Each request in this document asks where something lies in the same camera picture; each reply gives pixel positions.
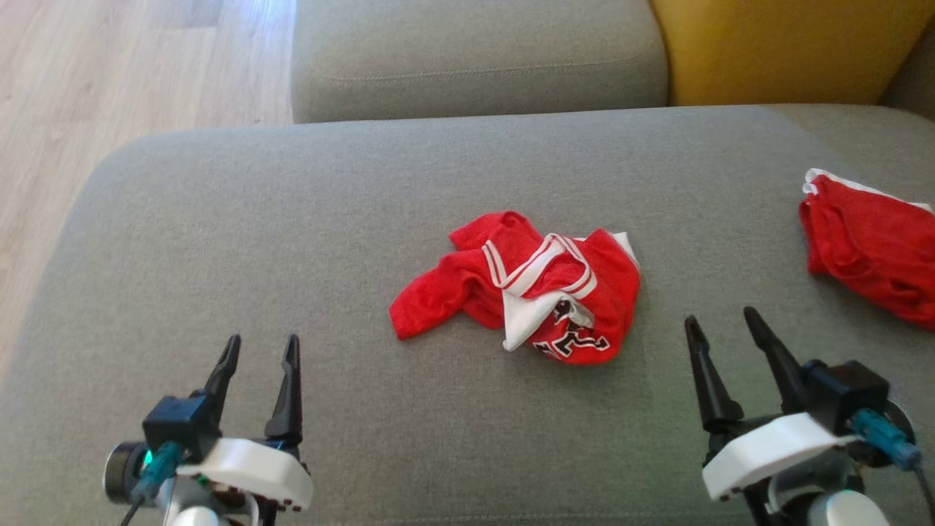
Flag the large grey sofa seat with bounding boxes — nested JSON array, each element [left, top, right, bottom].
[[0, 104, 935, 526]]

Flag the large yellow sofa back cushion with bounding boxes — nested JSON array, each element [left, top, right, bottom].
[[650, 0, 935, 107]]

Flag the red shorts with white stripe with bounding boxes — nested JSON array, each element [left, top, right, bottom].
[[798, 168, 935, 331]]

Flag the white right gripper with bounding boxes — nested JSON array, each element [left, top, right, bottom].
[[684, 306, 867, 526]]

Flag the grey sofa back cushion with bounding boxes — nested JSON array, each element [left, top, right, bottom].
[[291, 0, 669, 123], [880, 18, 935, 121]]

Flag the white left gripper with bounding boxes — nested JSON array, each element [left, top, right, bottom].
[[178, 334, 316, 526]]

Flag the red bulls jersey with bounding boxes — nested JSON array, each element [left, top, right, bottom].
[[389, 210, 642, 365]]

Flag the black cable with teal plug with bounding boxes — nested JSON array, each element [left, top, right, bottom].
[[851, 409, 935, 516], [121, 441, 185, 526]]

